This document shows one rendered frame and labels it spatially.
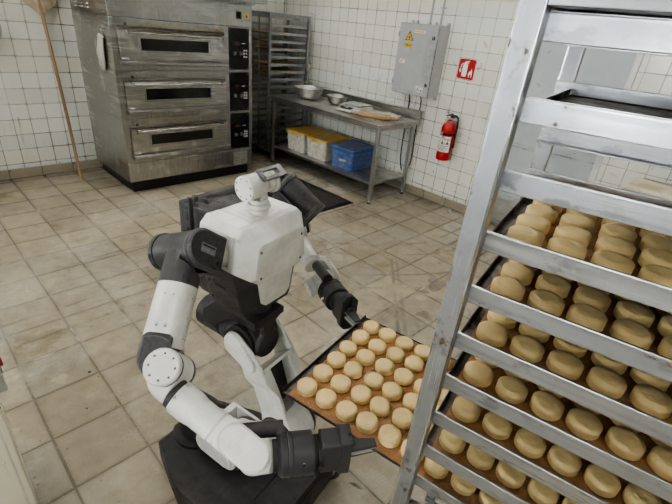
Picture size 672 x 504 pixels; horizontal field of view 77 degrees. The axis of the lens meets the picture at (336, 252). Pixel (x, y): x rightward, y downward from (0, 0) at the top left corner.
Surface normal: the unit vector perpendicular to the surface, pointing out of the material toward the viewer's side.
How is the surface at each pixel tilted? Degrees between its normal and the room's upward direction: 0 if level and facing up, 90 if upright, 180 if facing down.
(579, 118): 90
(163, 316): 41
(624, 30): 90
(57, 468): 0
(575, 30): 90
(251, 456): 33
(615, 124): 90
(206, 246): 68
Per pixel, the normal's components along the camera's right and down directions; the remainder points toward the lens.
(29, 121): 0.70, 0.39
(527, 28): -0.56, 0.34
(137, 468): 0.09, -0.88
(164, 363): 0.07, -0.35
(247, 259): 0.19, 0.41
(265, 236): 0.65, -0.38
